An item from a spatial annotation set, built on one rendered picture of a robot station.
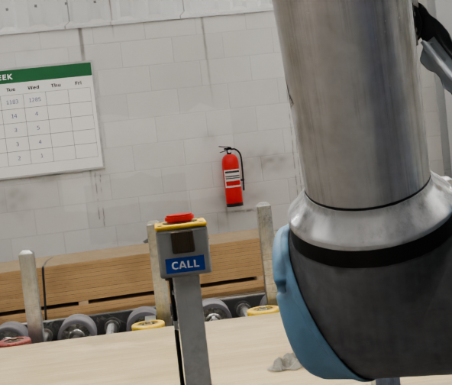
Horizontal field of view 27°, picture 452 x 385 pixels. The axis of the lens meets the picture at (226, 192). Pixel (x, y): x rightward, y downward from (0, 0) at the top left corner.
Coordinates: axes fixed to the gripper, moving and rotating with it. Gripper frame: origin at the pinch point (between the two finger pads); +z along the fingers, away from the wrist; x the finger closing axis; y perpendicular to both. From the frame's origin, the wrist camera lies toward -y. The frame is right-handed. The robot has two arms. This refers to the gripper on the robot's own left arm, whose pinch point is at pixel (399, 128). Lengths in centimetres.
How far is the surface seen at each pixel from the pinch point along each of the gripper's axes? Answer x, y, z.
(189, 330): -33.7, -15.4, 24.2
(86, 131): -377, -633, -20
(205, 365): -32.3, -16.0, 29.3
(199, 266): -30.9, -14.7, 15.5
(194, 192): -302, -679, 44
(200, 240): -30.4, -15.0, 12.0
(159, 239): -35.3, -12.7, 11.3
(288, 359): -35, -62, 40
